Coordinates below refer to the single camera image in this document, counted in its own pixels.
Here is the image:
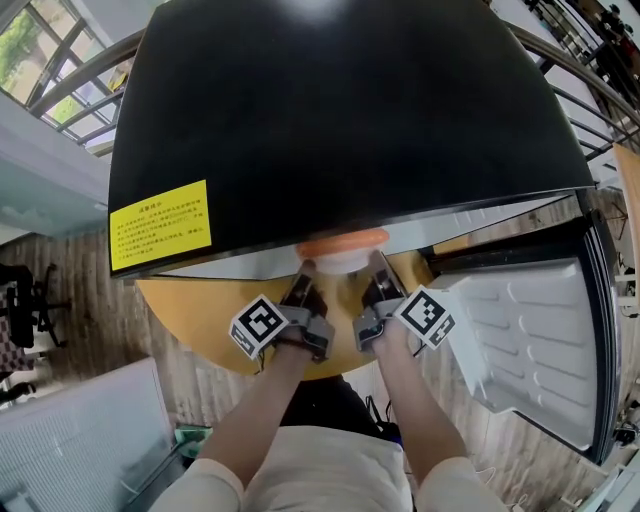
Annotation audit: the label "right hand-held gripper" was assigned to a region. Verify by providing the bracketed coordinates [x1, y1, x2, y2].
[352, 249, 457, 354]

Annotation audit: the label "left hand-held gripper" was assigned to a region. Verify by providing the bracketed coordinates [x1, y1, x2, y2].
[228, 259, 336, 362]

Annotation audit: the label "white round plate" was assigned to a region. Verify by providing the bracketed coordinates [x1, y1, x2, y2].
[312, 247, 371, 275]

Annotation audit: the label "orange sausage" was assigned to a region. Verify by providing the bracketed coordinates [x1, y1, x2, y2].
[295, 228, 390, 257]

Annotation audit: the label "black mini fridge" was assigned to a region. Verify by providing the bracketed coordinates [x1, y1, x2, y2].
[107, 0, 621, 466]

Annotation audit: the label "person's right forearm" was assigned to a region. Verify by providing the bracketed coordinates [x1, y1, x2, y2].
[372, 319, 471, 489]

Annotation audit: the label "person's left forearm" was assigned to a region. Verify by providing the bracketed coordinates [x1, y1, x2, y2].
[197, 339, 311, 494]

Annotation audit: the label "round wooden table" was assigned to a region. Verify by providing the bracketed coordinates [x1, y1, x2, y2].
[134, 249, 436, 384]

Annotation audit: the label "person's black trousers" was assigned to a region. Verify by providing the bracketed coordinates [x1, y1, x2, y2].
[282, 374, 401, 441]

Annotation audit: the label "yellow warning label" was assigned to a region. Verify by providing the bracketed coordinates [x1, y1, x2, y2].
[108, 179, 212, 274]

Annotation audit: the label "person's white printed shirt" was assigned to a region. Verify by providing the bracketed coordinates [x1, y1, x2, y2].
[154, 424, 506, 512]

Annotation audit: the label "green box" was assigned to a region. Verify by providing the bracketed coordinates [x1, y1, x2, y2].
[173, 423, 214, 459]

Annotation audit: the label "white ribbed cabinet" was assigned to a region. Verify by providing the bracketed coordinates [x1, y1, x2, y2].
[0, 357, 176, 512]

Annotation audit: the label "frosted glass partition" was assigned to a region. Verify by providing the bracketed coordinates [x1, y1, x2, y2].
[0, 92, 114, 246]

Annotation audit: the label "black office chair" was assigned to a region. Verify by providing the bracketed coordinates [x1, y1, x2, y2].
[0, 262, 71, 351]

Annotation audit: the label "black white checkered cloth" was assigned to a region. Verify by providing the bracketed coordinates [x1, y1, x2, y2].
[0, 292, 24, 371]

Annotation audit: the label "black metal railing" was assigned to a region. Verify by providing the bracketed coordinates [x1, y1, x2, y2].
[27, 19, 640, 161]

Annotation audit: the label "large window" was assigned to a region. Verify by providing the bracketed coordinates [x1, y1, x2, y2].
[0, 0, 121, 146]

